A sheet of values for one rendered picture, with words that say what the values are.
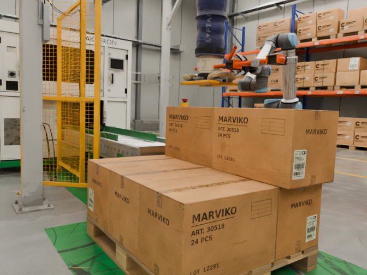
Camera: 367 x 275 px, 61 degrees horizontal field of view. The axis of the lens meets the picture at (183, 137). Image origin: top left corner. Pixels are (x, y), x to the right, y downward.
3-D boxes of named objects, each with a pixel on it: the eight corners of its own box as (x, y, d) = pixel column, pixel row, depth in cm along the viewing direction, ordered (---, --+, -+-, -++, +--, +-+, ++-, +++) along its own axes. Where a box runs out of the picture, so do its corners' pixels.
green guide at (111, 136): (65, 131, 447) (65, 125, 446) (73, 131, 453) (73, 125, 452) (108, 143, 317) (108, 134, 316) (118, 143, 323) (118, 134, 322)
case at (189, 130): (164, 155, 254) (166, 106, 250) (203, 153, 277) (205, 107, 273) (212, 168, 205) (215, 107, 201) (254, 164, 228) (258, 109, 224)
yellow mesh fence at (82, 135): (54, 169, 446) (54, 18, 427) (61, 169, 452) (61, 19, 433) (79, 188, 351) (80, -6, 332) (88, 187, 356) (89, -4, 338)
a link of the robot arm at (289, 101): (284, 114, 297) (282, 32, 270) (303, 115, 286) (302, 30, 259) (278, 119, 287) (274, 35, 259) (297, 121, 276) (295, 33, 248)
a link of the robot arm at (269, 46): (267, 32, 273) (234, 83, 242) (280, 30, 265) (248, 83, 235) (270, 43, 280) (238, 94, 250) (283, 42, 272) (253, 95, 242)
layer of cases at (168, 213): (87, 214, 227) (87, 159, 223) (196, 196, 284) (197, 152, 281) (180, 298, 130) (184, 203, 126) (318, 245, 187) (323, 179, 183)
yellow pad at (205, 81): (179, 84, 242) (179, 77, 241) (189, 85, 248) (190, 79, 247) (208, 82, 215) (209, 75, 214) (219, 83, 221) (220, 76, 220)
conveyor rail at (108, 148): (63, 141, 446) (63, 128, 445) (67, 141, 449) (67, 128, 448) (137, 171, 258) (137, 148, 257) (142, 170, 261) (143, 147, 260)
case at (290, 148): (212, 168, 205) (214, 107, 201) (254, 164, 227) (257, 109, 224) (289, 189, 155) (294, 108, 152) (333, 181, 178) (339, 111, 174)
